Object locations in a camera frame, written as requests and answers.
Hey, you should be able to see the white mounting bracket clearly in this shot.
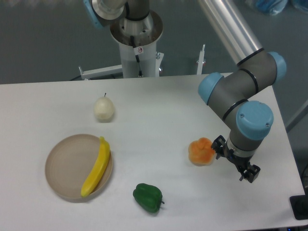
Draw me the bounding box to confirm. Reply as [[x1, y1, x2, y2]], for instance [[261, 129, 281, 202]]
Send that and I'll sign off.
[[78, 64, 122, 80], [196, 44, 206, 75]]

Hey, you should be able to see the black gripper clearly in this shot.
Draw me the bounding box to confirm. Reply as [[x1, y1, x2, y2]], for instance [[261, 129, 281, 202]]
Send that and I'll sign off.
[[211, 135, 260, 183]]

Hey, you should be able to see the white right mounting bracket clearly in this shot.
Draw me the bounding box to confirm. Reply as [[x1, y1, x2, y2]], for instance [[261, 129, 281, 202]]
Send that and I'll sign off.
[[196, 44, 206, 75]]

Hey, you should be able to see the white left mounting bracket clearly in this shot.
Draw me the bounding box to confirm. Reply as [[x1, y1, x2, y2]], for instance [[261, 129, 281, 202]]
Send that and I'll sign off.
[[78, 64, 122, 80]]

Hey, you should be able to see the yellow banana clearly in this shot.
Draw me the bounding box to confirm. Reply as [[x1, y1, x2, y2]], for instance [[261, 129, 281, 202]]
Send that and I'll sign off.
[[80, 136, 111, 197]]

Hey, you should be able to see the beige round plate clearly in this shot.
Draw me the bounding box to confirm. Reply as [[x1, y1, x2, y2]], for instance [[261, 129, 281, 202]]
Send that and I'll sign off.
[[45, 134, 113, 203]]

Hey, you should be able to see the green bell pepper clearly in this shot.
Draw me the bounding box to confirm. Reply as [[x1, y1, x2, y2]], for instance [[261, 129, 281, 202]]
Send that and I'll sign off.
[[133, 183, 164, 214]]

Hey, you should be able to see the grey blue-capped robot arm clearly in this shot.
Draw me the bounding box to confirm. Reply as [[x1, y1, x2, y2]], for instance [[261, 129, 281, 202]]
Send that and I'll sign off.
[[84, 0, 286, 182]]

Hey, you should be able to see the black cable on pedestal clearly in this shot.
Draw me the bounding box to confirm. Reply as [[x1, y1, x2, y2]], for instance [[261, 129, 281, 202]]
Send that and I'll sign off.
[[130, 35, 142, 77]]

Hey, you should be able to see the black device at table corner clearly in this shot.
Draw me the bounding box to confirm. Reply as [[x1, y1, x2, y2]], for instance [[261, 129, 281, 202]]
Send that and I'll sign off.
[[289, 195, 308, 220]]

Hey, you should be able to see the blue plastic bag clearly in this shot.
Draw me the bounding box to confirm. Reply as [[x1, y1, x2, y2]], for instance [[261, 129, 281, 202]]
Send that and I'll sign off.
[[244, 0, 308, 16]]

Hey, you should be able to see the white pear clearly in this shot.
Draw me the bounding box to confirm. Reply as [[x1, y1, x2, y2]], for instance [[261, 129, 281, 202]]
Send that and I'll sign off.
[[93, 93, 115, 122]]

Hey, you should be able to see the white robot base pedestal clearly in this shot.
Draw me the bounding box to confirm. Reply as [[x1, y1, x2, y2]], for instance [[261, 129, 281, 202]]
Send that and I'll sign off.
[[110, 10, 163, 78]]

